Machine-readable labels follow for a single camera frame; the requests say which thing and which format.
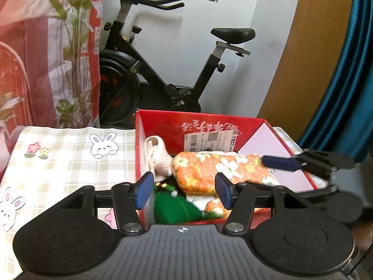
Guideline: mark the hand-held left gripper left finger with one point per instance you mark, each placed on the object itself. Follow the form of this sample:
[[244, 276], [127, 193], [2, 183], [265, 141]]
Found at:
[[144, 191]]

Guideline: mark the cream knitted pouch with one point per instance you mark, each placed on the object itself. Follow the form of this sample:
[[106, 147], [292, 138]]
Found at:
[[158, 157]]

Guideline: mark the checked bunny print tablecloth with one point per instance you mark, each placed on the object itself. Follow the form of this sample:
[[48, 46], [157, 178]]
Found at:
[[67, 157]]

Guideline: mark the yellow wooden door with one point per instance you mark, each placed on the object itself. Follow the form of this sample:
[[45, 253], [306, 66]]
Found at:
[[306, 49]]

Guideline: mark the blue curtain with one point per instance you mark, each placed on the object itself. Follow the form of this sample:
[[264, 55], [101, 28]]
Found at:
[[349, 78]]

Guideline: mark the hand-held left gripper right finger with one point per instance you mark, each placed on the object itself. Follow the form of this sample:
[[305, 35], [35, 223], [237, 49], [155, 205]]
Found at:
[[224, 191]]

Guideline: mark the pink printed backdrop cloth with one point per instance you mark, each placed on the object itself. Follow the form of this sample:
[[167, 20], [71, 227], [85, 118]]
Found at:
[[35, 49]]

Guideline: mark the orange floral sleeve cover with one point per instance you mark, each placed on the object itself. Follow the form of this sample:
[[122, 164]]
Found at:
[[204, 170], [217, 208]]

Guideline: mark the green knitted toy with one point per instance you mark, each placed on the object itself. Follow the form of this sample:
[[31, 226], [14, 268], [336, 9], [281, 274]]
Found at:
[[172, 210]]

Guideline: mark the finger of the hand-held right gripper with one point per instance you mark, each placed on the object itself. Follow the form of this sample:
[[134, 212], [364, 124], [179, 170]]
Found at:
[[320, 190], [281, 162]]

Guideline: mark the black exercise bike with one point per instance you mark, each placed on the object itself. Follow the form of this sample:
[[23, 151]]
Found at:
[[137, 73]]

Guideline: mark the red cardboard box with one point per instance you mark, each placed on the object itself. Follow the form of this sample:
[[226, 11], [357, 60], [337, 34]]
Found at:
[[163, 122]]

